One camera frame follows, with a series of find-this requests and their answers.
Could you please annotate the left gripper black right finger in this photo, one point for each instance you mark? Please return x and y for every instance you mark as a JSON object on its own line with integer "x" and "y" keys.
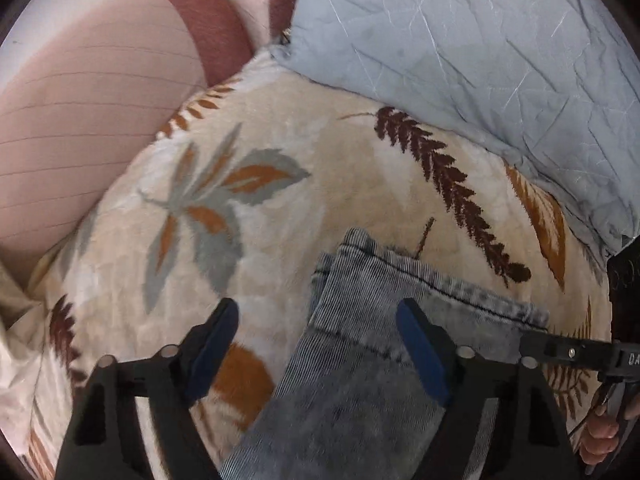
{"x": 500, "y": 416}

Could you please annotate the grey denim pants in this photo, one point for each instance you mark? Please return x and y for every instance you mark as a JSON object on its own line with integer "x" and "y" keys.
{"x": 350, "y": 404}

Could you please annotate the right human hand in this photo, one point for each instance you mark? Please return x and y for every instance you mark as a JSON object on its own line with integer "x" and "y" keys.
{"x": 599, "y": 437}

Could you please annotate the cream crumpled sheet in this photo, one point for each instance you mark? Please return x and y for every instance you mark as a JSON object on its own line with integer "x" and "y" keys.
{"x": 21, "y": 349}

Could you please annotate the cream leaf pattern blanket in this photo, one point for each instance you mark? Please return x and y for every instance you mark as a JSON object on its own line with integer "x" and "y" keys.
{"x": 257, "y": 180}

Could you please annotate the light blue pillow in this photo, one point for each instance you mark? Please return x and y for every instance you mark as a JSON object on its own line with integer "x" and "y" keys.
{"x": 552, "y": 86}

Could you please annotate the pink bolster pillow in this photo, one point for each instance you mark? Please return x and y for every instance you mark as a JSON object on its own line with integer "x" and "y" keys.
{"x": 90, "y": 100}

